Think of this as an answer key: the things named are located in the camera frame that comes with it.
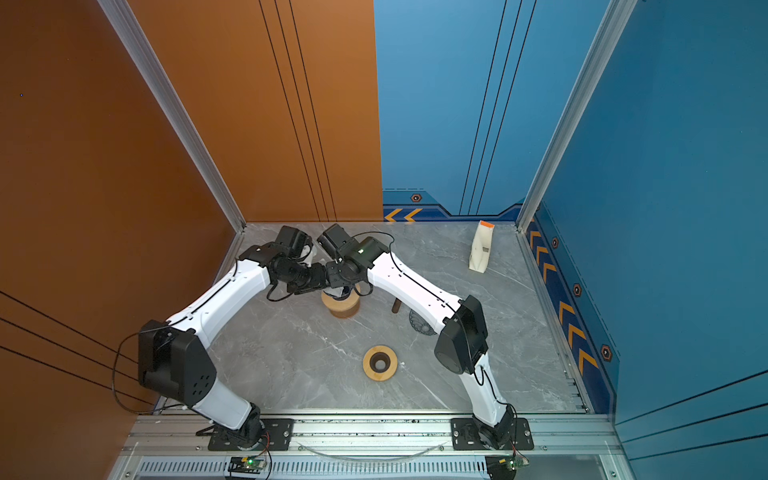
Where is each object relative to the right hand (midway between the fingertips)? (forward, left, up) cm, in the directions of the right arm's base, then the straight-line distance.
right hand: (337, 276), depth 82 cm
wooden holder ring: (-17, -11, -19) cm, 28 cm away
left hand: (+1, +4, -4) cm, 5 cm away
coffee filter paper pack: (+20, -46, -12) cm, 52 cm away
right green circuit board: (-41, -41, -21) cm, 62 cm away
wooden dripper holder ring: (-4, -2, -10) cm, 11 cm away
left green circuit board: (-41, +19, -20) cm, 49 cm away
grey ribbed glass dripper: (-6, -23, -18) cm, 30 cm away
